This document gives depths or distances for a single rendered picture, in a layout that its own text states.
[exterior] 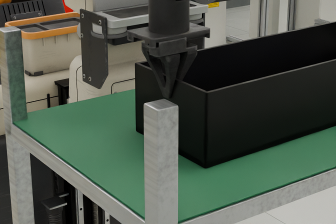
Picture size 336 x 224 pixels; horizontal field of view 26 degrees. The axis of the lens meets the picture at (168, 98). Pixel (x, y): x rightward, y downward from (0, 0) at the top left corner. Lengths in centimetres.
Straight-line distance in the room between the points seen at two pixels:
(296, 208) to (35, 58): 145
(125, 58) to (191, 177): 71
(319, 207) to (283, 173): 197
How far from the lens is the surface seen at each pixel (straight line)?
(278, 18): 413
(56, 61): 190
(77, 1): 166
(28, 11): 210
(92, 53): 153
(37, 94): 184
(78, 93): 166
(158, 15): 99
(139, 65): 109
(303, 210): 295
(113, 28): 148
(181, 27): 100
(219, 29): 412
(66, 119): 120
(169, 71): 100
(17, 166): 123
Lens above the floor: 138
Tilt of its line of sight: 20 degrees down
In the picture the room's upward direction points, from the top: straight up
